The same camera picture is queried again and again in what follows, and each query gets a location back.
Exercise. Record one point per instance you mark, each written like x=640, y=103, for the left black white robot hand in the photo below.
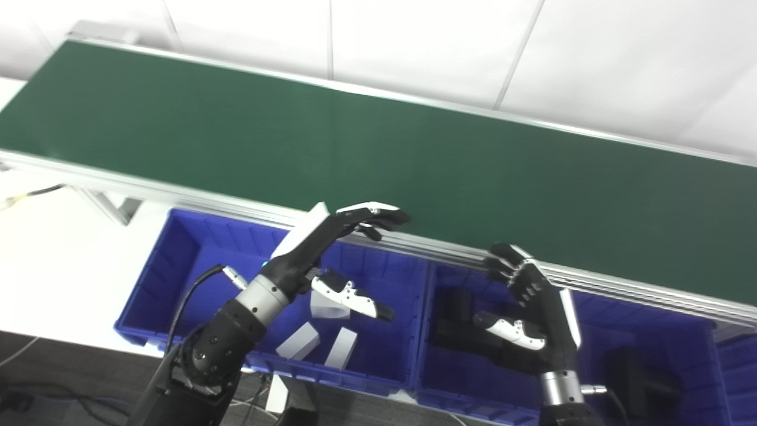
x=301, y=254

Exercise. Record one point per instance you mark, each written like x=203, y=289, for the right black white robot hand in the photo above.
x=550, y=331

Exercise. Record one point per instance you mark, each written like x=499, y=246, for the white block with round hole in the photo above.
x=342, y=349

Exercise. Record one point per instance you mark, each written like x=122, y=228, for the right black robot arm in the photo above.
x=568, y=415

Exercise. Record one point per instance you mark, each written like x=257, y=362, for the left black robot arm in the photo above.
x=207, y=355

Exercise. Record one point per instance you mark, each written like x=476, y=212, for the white block part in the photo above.
x=298, y=342
x=322, y=309

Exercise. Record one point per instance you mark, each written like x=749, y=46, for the black block part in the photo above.
x=452, y=319
x=633, y=378

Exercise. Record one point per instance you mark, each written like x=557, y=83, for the blue bin with black parts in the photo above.
x=650, y=337

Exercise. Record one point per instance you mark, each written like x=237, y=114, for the green conveyor belt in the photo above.
x=177, y=198
x=355, y=142

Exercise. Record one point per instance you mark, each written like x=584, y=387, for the blue bin with white parts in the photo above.
x=177, y=278

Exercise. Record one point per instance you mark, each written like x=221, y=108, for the blue plastic bin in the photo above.
x=739, y=378

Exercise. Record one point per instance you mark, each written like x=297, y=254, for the aluminium conveyor support leg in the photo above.
x=112, y=207

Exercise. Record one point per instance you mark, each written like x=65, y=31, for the grey conveyor motor housing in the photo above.
x=100, y=31

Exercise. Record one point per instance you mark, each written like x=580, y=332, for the white table leg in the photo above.
x=277, y=395

